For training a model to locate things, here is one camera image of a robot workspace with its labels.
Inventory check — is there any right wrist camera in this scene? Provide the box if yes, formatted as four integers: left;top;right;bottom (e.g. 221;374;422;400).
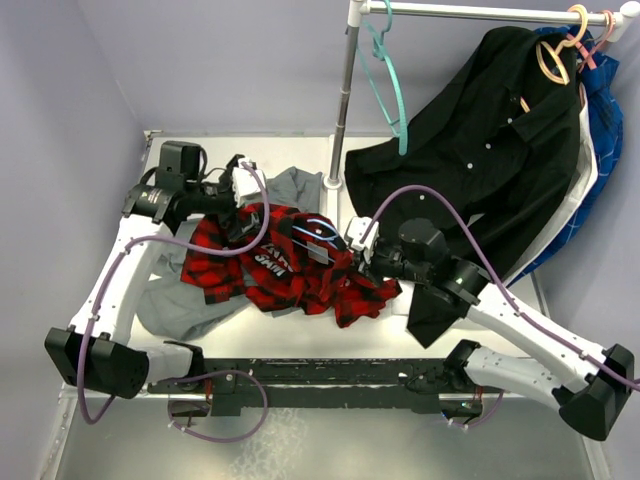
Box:
344;217;379;263

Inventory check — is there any white garment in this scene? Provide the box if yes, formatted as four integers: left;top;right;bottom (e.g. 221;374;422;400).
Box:
503;83;598;285

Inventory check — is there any black base frame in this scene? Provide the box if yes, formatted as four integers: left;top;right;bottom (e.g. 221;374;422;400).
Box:
148;358;497;418

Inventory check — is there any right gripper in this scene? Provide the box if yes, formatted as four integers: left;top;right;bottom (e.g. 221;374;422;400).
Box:
341;238;429;288

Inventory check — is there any grey shirt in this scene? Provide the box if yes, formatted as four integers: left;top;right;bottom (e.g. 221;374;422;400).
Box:
137;167;322;342

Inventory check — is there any teal hanger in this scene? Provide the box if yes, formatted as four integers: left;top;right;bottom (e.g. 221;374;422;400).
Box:
356;0;409;156

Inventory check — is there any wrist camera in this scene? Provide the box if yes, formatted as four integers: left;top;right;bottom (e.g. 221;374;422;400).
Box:
231;157;266;208
344;217;379;263

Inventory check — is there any pink hanger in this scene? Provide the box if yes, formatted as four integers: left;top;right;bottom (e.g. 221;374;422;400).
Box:
576;10;616;72

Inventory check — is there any metal clothes rack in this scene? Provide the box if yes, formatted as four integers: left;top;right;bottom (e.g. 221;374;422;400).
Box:
323;1;639;224

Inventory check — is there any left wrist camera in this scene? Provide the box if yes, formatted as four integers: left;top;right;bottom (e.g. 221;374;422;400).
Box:
231;157;266;208

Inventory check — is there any white hang tag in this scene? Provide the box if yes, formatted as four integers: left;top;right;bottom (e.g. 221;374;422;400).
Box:
306;242;332;265

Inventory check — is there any wooden hanger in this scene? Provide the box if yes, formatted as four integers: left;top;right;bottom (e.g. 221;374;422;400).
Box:
535;4;588;86

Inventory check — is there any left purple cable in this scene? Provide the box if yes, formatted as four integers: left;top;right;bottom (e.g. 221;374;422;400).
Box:
78;162;272;442

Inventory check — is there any blue checked shirt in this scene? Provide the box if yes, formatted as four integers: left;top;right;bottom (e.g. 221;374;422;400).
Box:
502;24;625;291

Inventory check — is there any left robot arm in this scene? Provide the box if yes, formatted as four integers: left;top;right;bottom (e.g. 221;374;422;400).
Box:
44;141;266;399

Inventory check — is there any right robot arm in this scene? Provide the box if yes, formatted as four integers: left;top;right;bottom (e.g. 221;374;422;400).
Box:
360;218;637;441

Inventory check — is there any red black plaid shirt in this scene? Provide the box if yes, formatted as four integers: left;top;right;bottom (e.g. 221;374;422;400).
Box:
180;204;401;328

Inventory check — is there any light blue hanger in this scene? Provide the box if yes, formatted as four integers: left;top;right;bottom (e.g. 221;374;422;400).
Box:
292;218;339;249

